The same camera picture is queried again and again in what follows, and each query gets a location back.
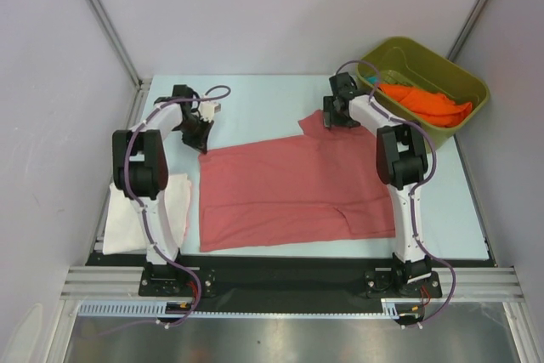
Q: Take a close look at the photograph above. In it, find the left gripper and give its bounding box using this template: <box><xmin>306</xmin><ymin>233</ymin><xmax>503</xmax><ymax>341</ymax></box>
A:
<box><xmin>175</xmin><ymin>115</ymin><xmax>213</xmax><ymax>155</ymax></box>

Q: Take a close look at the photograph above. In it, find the pink t shirt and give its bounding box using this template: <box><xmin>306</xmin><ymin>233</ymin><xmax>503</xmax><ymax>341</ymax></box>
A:
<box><xmin>199</xmin><ymin>111</ymin><xmax>395</xmax><ymax>252</ymax></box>

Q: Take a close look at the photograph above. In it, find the orange t shirt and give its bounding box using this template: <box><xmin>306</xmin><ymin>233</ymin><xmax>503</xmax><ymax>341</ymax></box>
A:
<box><xmin>379</xmin><ymin>83</ymin><xmax>473</xmax><ymax>128</ymax></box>

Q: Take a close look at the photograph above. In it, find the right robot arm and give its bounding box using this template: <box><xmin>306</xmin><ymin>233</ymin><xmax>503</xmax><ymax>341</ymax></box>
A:
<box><xmin>323</xmin><ymin>72</ymin><xmax>430</xmax><ymax>265</ymax></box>

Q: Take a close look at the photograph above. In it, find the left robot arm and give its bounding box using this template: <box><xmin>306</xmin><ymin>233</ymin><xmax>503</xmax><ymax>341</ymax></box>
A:
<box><xmin>112</xmin><ymin>84</ymin><xmax>223</xmax><ymax>295</ymax></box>

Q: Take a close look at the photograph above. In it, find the olive green plastic bin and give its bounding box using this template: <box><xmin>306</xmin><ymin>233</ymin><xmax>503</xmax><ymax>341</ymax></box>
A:
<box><xmin>356</xmin><ymin>37</ymin><xmax>490</xmax><ymax>148</ymax></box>

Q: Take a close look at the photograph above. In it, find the folded white t shirt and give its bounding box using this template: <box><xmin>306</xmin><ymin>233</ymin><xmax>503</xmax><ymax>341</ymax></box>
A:
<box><xmin>103</xmin><ymin>173</ymin><xmax>192</xmax><ymax>255</ymax></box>

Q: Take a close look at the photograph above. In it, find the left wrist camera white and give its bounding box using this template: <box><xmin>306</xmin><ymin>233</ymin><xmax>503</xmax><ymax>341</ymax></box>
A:
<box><xmin>198</xmin><ymin>101</ymin><xmax>221</xmax><ymax>122</ymax></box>

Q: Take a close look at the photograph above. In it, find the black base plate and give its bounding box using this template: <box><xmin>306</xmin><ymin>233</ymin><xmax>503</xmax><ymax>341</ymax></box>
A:
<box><xmin>84</xmin><ymin>252</ymin><xmax>496</xmax><ymax>314</ymax></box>

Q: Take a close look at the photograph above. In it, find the white slotted cable duct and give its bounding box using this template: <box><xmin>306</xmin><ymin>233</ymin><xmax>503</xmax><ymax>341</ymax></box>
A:
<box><xmin>78</xmin><ymin>300</ymin><xmax>408</xmax><ymax>320</ymax></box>

